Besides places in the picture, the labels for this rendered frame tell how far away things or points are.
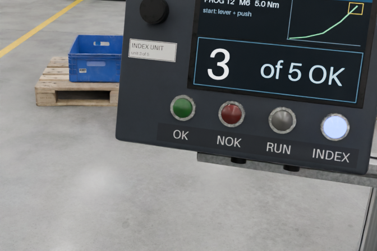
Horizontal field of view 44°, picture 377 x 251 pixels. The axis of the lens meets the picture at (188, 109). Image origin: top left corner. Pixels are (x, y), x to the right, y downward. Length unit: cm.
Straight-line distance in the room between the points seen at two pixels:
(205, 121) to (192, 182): 204
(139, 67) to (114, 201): 190
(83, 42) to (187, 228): 228
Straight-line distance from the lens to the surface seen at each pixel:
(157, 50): 48
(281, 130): 47
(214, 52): 47
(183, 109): 47
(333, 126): 46
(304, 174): 56
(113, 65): 349
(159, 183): 250
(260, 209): 236
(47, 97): 350
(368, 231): 60
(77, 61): 350
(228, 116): 46
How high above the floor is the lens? 130
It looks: 22 degrees down
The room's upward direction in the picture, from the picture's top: 3 degrees clockwise
